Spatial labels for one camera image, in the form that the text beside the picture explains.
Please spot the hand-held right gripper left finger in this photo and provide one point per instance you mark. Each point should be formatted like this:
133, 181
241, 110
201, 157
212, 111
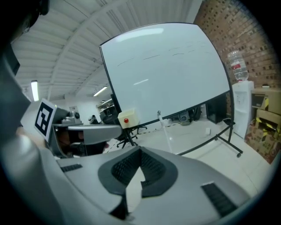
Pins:
87, 175

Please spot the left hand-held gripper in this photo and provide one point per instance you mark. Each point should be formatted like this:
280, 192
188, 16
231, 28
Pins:
45, 119

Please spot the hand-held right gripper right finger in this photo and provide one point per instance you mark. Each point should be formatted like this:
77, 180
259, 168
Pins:
186, 175

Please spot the person's left forearm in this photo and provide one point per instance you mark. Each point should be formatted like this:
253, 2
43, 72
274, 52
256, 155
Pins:
20, 131

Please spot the person's left hand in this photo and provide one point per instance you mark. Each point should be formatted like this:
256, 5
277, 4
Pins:
80, 136

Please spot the metal storage shelf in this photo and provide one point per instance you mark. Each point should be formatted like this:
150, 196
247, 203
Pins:
105, 106

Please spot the black office chair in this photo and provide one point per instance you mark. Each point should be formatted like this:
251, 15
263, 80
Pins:
126, 137

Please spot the cream box with red button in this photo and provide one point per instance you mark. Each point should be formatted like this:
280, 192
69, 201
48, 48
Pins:
128, 118

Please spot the long ceiling light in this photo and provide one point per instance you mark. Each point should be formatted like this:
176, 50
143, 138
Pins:
34, 90
100, 91

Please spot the grey round floor fan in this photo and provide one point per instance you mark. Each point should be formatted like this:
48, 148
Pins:
184, 116

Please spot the black cabinet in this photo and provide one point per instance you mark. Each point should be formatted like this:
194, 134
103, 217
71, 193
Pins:
216, 109

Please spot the white water dispenser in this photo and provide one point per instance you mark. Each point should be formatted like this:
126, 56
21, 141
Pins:
242, 107

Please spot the whiteboard on black wheeled stand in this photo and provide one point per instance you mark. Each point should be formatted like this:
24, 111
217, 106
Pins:
166, 72

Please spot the cardboard box with striped tape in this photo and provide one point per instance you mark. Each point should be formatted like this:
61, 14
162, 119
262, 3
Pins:
267, 123

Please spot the clear water bottle red label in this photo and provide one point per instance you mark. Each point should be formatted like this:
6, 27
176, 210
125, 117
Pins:
238, 66

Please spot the grey gripper camera module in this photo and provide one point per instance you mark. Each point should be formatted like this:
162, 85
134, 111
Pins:
72, 117

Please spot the black head-mounted camera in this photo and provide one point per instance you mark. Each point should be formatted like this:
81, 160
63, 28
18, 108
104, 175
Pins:
44, 6

